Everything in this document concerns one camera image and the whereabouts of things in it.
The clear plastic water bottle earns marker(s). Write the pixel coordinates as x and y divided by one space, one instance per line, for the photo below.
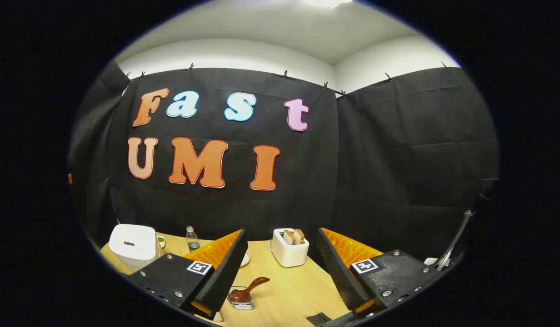
192 240

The small black block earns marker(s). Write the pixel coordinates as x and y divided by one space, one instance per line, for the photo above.
318 319

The white toaster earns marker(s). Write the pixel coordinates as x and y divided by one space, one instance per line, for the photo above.
289 254

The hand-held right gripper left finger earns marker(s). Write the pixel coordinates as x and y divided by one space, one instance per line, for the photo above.
225 277

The white oval plate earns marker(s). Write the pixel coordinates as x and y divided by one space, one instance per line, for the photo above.
245 260

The small white dish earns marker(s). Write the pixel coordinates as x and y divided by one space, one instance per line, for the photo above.
161 241

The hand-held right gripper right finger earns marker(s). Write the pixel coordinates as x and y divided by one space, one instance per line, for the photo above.
339 272

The clear plastic tray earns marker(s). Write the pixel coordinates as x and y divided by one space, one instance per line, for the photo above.
217 316

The brown wooden spoon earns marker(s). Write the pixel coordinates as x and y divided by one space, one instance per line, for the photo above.
243 293

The white rice cooker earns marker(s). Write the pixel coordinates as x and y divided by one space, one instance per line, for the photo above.
132 245

